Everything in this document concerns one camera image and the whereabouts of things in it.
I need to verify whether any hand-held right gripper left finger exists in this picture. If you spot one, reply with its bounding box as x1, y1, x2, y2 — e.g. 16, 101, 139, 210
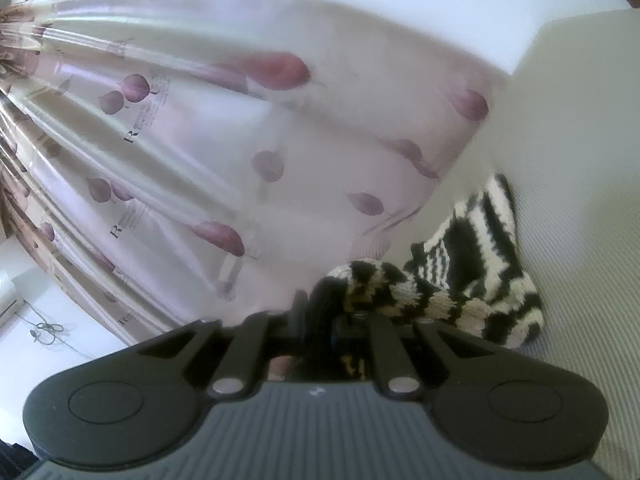
132, 290, 310, 397

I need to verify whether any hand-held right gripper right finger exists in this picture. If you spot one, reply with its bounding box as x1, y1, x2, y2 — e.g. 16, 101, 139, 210
345, 311, 501, 397

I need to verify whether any black and white striped sweater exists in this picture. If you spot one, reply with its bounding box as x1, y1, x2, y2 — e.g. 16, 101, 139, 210
309, 174, 545, 381

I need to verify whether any pale leaf print curtain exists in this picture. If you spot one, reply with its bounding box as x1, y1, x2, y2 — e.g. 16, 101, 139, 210
0, 0, 508, 348

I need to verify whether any white appliance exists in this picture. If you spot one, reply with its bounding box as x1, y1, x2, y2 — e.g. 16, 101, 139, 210
0, 269, 22, 327

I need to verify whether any thin grey cable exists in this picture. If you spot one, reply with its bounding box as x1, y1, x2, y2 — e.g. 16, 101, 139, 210
17, 300, 108, 358

